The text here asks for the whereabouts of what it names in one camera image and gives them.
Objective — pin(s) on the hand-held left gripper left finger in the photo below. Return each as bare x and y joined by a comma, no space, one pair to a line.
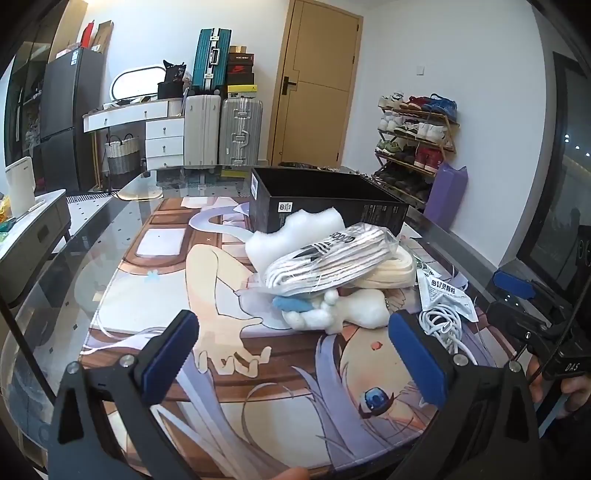
168,355

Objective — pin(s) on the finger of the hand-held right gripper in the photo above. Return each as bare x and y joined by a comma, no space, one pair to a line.
512,318
512,284

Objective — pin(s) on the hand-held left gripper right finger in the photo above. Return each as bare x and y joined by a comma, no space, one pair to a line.
415,360

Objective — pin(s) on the white green medicine packet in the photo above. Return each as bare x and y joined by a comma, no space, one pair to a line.
443,290

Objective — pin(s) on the white blue plush toy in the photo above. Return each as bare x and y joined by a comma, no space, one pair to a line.
318,316

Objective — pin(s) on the bagged striped white laces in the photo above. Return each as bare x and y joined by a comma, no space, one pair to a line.
323,263

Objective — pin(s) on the white foam piece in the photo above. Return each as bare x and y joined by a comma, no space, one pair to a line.
295,235

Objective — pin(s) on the black cardboard box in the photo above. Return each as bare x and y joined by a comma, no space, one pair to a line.
323,203

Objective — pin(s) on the person's right hand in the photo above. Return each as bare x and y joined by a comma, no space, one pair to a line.
572,394

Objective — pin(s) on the person's left hand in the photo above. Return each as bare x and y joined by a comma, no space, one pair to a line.
291,474

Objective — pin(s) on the printed desk mat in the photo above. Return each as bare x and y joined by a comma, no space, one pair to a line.
152,277

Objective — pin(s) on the purple bag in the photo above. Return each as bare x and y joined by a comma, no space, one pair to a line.
443,198

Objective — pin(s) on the dark framed screen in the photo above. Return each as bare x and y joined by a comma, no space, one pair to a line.
561,184

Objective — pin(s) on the wooden shoe rack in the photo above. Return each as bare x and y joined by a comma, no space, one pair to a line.
450,124

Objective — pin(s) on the grey side table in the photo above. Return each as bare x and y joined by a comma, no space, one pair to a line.
32,240

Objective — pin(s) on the rows of shoes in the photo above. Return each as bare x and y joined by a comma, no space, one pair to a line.
415,131

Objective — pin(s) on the woven basket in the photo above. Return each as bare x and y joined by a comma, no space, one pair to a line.
122,157

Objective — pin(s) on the colourful clutter pile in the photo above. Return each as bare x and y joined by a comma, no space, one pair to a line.
4,217

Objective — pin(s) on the white vanity desk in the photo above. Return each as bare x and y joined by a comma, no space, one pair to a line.
157,134

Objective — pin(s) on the white appliance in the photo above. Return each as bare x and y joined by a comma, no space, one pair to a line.
21,187

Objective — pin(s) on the white suitcase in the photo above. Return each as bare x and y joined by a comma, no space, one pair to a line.
202,129

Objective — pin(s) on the silver suitcase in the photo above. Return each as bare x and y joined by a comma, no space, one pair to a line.
241,131

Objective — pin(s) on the dark grey fridge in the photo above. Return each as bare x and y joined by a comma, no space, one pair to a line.
69,115

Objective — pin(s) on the black bag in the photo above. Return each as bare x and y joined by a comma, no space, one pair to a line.
171,85

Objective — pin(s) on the wooden door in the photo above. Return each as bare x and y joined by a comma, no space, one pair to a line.
318,92

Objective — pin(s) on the oval mirror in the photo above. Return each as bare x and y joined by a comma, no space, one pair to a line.
136,83

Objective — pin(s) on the red black shoe box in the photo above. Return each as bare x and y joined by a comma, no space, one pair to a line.
241,69

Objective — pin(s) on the teal suitcase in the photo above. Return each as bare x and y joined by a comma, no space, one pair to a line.
210,62

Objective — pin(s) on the brown shoe box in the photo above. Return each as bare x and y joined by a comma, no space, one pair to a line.
241,50

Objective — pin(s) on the tall cardboard box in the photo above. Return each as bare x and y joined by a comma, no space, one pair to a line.
102,37

